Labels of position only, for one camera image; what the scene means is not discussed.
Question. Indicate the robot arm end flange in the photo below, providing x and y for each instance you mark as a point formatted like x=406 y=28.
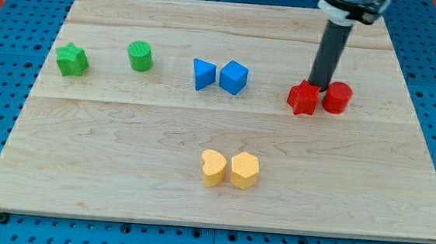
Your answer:
x=348 y=12

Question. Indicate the blue cube block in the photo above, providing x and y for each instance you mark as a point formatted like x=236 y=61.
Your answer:
x=233 y=77

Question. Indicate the blue triangle block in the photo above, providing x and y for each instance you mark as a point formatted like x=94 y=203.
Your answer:
x=204 y=73

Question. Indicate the yellow heart block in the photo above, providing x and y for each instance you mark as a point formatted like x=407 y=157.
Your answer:
x=214 y=166

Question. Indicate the yellow hexagon block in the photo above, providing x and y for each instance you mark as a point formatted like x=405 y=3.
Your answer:
x=245 y=169

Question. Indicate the wooden board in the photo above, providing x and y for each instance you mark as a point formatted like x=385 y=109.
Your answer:
x=123 y=145

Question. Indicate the red star block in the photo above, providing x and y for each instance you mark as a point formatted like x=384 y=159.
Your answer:
x=303 y=98

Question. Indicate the green cylinder block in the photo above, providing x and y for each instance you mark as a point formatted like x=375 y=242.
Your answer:
x=140 y=55

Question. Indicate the red cylinder block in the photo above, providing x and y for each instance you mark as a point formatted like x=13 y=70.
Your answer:
x=337 y=97

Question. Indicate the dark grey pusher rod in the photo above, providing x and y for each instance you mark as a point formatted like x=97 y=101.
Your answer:
x=331 y=47

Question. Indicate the green star block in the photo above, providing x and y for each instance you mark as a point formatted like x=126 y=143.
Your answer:
x=71 y=60

